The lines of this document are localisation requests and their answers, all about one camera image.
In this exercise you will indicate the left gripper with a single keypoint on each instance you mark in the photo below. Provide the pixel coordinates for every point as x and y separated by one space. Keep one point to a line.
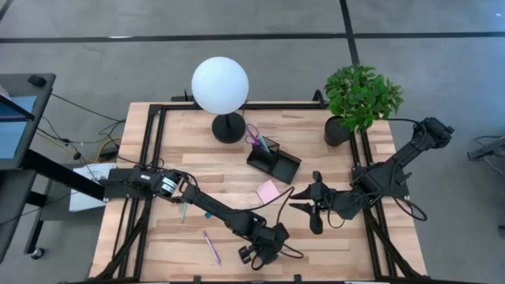
272 242

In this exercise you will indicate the black computer mouse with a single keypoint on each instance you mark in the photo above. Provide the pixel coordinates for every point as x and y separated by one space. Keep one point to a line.
37 80

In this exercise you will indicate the grey equipment stand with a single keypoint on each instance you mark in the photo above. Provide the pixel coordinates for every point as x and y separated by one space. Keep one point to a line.
489 150

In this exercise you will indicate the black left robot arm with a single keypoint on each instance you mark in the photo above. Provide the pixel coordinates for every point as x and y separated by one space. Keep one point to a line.
221 209

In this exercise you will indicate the black table-level camera box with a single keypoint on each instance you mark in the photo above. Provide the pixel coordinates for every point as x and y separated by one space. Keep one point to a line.
297 278

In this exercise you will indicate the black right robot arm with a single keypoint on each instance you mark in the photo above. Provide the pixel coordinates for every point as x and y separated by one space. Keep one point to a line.
398 158

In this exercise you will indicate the green potted plant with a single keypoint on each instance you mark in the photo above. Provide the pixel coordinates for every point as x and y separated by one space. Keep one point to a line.
361 96

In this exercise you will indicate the purple pen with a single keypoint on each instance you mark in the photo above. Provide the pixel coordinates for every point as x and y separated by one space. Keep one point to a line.
212 247

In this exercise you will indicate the black side desk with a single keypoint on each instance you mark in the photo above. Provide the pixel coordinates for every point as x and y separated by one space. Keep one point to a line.
39 118

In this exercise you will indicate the white globe table lamp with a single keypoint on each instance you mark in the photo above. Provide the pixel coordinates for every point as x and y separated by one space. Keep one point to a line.
219 84

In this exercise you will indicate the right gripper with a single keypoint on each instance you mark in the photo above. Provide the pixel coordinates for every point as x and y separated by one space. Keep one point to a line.
327 203

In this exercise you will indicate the black aluminium table frame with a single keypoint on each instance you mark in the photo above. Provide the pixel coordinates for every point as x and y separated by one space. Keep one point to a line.
284 105

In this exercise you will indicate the pink sticky note pad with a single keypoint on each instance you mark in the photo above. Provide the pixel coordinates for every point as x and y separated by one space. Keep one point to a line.
268 192

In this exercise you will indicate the blue screen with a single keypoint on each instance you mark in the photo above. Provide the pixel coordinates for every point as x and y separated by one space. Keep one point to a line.
13 138

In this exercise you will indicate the black frame clamp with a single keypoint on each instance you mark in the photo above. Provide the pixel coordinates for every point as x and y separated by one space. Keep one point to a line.
185 96
196 279
319 96

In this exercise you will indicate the black mesh desk organizer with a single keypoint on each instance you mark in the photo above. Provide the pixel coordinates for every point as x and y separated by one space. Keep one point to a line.
284 165

